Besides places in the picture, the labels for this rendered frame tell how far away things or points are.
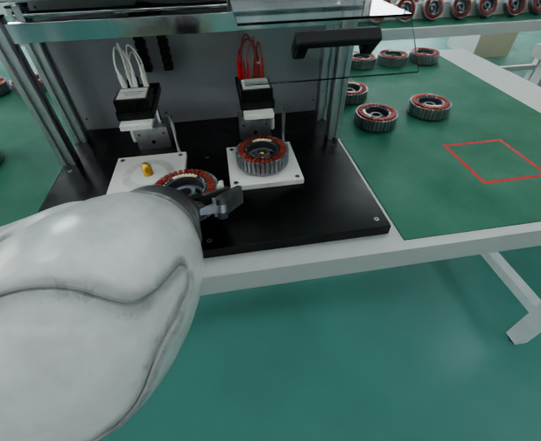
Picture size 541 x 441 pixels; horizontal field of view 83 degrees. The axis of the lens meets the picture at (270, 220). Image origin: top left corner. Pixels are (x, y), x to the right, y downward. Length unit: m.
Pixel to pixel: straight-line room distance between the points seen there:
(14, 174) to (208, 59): 0.52
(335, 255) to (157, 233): 0.41
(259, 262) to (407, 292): 1.04
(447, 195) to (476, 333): 0.86
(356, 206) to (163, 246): 0.48
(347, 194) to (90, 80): 0.66
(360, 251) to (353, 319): 0.81
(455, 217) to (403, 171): 0.16
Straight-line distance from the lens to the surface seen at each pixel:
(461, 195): 0.74
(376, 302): 1.41
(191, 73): 0.86
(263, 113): 0.66
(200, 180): 0.53
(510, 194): 0.80
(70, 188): 0.76
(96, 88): 0.91
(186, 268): 0.18
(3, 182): 0.91
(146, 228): 0.17
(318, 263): 0.53
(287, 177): 0.64
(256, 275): 0.52
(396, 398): 1.27
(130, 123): 0.68
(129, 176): 0.71
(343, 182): 0.66
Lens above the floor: 1.16
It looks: 45 degrees down
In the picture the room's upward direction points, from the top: 1 degrees counter-clockwise
